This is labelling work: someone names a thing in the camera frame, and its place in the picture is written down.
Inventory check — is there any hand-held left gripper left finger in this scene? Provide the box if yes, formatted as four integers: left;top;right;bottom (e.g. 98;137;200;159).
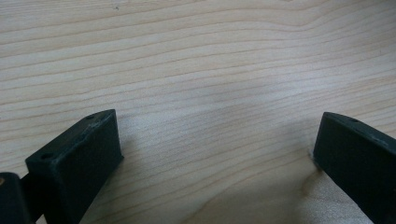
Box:
24;108;124;224

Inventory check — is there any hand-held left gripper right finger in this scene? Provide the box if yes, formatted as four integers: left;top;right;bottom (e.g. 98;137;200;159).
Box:
312;111;396;224

